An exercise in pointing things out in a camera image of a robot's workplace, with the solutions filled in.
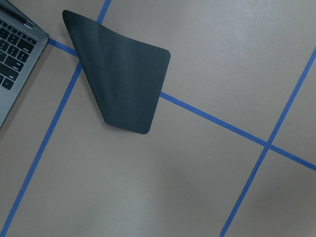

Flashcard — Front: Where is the dark teal mouse pad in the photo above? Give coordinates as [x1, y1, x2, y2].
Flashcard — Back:
[62, 10, 171, 134]

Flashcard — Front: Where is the grey laptop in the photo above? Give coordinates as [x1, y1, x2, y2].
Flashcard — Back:
[0, 0, 48, 124]

